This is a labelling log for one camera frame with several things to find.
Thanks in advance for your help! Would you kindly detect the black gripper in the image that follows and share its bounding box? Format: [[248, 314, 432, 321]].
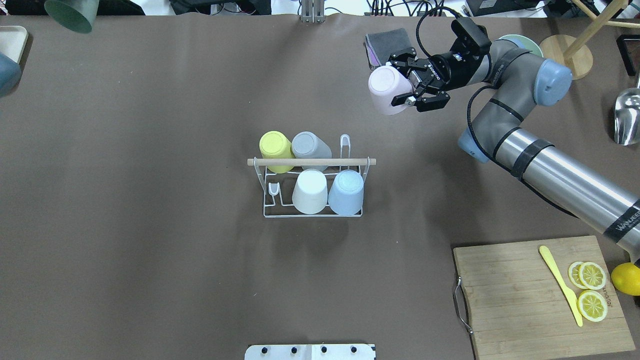
[[387, 47, 489, 112]]

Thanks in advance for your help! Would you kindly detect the pink cup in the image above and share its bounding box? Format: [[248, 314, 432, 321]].
[[368, 64, 413, 116]]

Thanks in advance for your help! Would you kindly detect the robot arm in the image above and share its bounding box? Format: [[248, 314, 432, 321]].
[[382, 36, 639, 265]]

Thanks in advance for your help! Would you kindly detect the grey cup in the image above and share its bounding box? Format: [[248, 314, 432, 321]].
[[291, 131, 333, 158]]

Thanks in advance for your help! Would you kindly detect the light blue cup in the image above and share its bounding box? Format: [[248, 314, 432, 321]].
[[327, 170, 364, 215]]

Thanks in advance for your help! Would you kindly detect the yellow cup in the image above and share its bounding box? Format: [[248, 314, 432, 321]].
[[259, 130, 295, 159]]

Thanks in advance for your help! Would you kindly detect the white cup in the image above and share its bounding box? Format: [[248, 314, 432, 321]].
[[292, 169, 329, 215]]

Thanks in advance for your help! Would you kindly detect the dark green cup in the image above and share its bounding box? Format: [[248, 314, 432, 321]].
[[45, 0, 99, 34]]

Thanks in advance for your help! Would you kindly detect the grey folded cloth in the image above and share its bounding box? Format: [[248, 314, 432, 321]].
[[363, 28, 413, 66]]

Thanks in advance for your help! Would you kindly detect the mint green bowl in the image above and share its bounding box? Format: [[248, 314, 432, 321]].
[[498, 34, 544, 58]]

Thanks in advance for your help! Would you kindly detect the wooden stand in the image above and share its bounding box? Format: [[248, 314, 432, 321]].
[[539, 0, 640, 80]]

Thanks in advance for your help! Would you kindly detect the metal scoop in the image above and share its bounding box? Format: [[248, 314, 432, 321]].
[[614, 70, 640, 146]]

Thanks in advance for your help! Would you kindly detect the yellow plastic knife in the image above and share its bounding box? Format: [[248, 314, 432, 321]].
[[538, 244, 584, 327]]

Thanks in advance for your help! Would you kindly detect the lemon slice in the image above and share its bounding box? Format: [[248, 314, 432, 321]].
[[567, 260, 588, 290], [577, 289, 608, 322], [577, 261, 607, 291]]

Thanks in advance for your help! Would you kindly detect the wooden cutting board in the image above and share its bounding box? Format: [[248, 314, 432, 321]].
[[453, 235, 636, 360]]

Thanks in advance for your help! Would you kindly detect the whole yellow lemon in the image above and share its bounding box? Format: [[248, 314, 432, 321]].
[[610, 262, 640, 297]]

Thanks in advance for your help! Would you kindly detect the beige tray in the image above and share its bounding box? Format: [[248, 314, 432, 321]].
[[0, 25, 29, 64]]

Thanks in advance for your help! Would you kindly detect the dark blue bowl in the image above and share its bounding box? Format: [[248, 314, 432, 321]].
[[0, 52, 22, 97]]

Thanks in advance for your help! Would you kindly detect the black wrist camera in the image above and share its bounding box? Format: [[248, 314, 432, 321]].
[[450, 17, 492, 57]]

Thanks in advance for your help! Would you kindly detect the aluminium frame post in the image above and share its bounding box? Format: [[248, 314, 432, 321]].
[[299, 0, 326, 24]]

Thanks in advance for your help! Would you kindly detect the white wire cup rack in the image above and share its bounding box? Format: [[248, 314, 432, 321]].
[[247, 130, 377, 218]]

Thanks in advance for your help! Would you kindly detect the wooden rack handle rod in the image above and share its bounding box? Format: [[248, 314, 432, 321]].
[[246, 157, 377, 167]]

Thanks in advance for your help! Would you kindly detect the white metal mount base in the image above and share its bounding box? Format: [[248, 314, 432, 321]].
[[244, 343, 377, 360]]

